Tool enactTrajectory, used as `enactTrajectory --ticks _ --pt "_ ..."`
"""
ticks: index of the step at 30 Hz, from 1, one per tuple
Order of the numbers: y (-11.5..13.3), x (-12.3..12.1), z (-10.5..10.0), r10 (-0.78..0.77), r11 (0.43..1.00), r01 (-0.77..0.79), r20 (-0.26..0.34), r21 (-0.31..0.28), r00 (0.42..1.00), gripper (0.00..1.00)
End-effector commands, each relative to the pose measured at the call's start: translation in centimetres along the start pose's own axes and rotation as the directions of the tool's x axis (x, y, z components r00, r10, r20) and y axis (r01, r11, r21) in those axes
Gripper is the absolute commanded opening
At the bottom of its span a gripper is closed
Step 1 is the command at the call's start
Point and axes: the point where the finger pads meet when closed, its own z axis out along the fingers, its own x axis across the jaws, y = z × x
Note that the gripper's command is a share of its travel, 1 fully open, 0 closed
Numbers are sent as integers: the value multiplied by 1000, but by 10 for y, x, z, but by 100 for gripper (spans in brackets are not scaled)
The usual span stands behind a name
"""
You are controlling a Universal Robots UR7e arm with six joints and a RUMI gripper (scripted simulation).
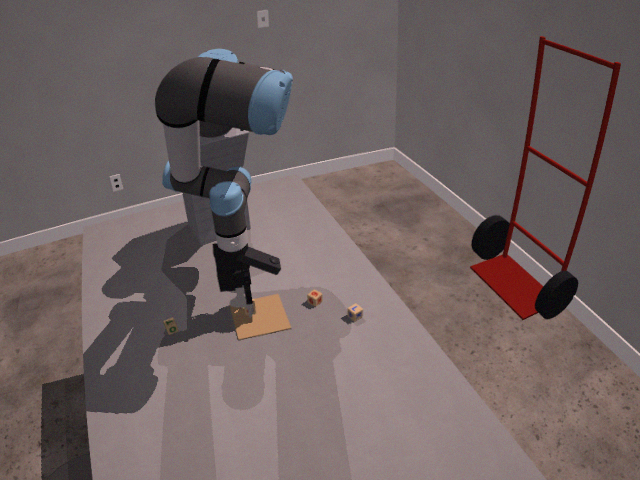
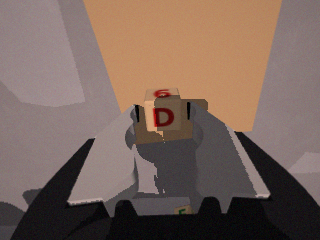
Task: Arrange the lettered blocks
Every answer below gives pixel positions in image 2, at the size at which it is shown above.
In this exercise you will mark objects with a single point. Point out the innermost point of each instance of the tan block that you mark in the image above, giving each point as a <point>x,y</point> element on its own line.
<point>162,109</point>
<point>184,210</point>

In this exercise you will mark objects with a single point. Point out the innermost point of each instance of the tan flat mat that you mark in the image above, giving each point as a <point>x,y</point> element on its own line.
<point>215,52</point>

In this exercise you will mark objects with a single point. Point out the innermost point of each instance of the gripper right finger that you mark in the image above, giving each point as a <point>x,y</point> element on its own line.
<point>247,181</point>

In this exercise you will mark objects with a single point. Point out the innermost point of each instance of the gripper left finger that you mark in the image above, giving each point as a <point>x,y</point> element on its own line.
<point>88,186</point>

